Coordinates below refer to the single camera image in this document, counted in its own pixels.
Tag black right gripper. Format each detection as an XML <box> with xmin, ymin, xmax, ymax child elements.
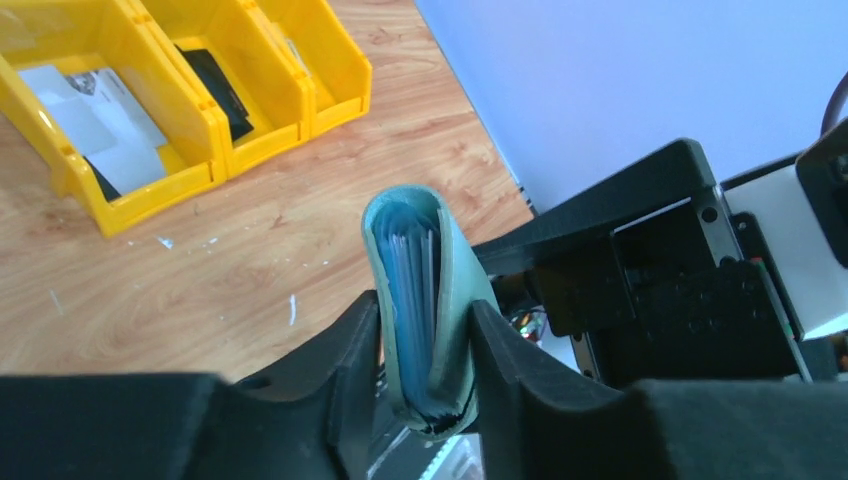
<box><xmin>473</xmin><ymin>138</ymin><xmax>812</xmax><ymax>385</ymax></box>

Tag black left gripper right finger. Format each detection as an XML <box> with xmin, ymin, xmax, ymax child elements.
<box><xmin>468</xmin><ymin>301</ymin><xmax>847</xmax><ymax>479</ymax></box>

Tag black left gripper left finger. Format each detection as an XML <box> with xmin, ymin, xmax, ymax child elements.
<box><xmin>1</xmin><ymin>291</ymin><xmax>379</xmax><ymax>479</ymax></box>

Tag yellow bin with black card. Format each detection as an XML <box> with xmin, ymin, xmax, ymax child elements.
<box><xmin>132</xmin><ymin>1</ymin><xmax>312</xmax><ymax>177</ymax></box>

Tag yellow bin with white cards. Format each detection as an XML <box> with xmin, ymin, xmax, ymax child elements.
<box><xmin>1</xmin><ymin>1</ymin><xmax>226</xmax><ymax>237</ymax></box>

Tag black card in bin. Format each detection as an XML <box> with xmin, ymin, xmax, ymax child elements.
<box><xmin>178</xmin><ymin>48</ymin><xmax>254</xmax><ymax>142</ymax></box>

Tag beige card in bin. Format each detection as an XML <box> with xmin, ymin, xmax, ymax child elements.
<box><xmin>285</xmin><ymin>37</ymin><xmax>312</xmax><ymax>77</ymax></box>

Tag white cards in bin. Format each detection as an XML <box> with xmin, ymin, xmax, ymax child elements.
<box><xmin>18</xmin><ymin>65</ymin><xmax>167</xmax><ymax>201</ymax></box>

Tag yellow bin far end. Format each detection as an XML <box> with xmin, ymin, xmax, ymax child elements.
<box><xmin>258</xmin><ymin>0</ymin><xmax>373</xmax><ymax>137</ymax></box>

